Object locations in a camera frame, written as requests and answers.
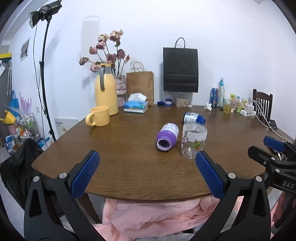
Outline clear christmas plastic cup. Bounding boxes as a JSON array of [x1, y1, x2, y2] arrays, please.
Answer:
[[181, 123, 208, 159]]

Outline black plastic bag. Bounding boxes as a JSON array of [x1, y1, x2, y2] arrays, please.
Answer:
[[1, 138, 46, 209]]

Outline dark wooden chair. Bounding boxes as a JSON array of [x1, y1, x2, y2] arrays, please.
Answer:
[[252, 89, 273, 123]]

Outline white power strip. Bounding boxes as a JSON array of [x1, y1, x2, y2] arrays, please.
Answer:
[[240, 103, 256, 116]]

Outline colourful snack packets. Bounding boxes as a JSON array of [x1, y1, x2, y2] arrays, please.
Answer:
[[230, 94, 247, 113]]

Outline glass of yellow drink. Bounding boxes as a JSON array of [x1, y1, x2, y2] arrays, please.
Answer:
[[223, 99, 232, 114]]

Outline crumpled white tissue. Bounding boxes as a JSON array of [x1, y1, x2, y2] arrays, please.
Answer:
[[204, 102, 212, 111]]

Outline blue soda can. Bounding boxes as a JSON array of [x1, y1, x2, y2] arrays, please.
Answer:
[[209, 88, 218, 108]]

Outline clear glass bottle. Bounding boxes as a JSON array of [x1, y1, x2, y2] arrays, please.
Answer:
[[217, 78, 225, 108]]

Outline pink cloth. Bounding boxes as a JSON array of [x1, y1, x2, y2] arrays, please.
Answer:
[[93, 196, 219, 240]]

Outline blue white bottle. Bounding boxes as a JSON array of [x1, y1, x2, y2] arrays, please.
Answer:
[[183, 111, 206, 126]]

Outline purple white bottle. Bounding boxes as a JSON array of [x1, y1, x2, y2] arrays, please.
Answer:
[[156, 123, 179, 152]]

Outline clear container with grains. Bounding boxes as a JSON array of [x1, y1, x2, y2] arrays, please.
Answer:
[[175, 92, 192, 108]]

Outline yellow ceramic mug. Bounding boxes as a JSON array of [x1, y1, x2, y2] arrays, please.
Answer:
[[85, 106, 110, 126]]

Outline purple white small jar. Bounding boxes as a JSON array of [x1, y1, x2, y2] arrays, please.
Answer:
[[165, 98, 173, 106]]

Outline yellow thermos jug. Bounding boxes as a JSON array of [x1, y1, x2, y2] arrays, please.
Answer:
[[95, 63, 118, 116]]

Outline black paper bag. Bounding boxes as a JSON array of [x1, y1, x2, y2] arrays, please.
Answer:
[[163, 45, 199, 93]]

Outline blue tissue box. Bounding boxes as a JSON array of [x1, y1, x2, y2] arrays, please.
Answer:
[[123, 93, 149, 114]]

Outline pink knitted vase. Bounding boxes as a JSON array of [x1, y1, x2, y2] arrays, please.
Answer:
[[115, 76, 127, 107]]

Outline brown paper bag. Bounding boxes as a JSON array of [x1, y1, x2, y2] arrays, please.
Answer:
[[126, 61, 154, 106]]

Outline dried pink flower bouquet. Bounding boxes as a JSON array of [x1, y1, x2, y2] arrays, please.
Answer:
[[79, 30, 130, 76]]

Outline studio light on stand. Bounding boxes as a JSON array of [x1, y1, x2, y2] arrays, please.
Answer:
[[28, 1, 62, 142]]

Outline white charging cables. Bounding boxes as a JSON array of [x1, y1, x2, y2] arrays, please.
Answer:
[[248, 98, 282, 137]]

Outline wire storage rack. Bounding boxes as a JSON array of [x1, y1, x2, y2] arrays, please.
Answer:
[[5, 113, 40, 155]]

